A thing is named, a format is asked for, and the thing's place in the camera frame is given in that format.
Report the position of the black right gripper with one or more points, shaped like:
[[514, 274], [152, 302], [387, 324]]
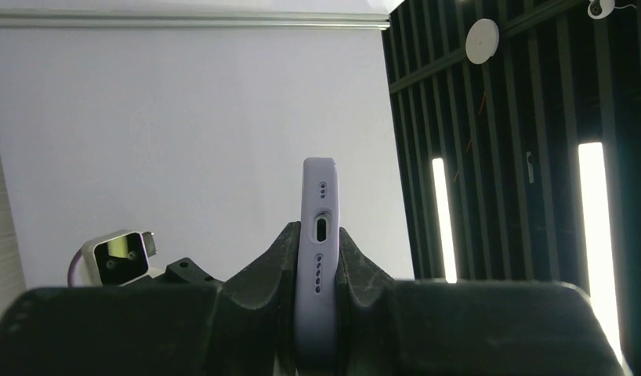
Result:
[[185, 271]]

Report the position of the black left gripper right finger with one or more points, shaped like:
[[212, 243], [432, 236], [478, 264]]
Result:
[[432, 327]]

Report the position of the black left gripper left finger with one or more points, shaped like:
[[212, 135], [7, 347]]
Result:
[[240, 327]]

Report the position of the lilac phone case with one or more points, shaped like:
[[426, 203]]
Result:
[[315, 319]]

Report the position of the ceiling light strip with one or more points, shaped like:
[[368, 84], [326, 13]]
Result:
[[598, 243]]

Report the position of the white round ceiling device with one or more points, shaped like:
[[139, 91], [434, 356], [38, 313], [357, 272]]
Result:
[[482, 41]]

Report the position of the aluminium frame rail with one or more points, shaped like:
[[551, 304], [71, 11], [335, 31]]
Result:
[[185, 19]]

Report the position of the white security camera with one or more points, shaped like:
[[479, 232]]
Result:
[[600, 9]]

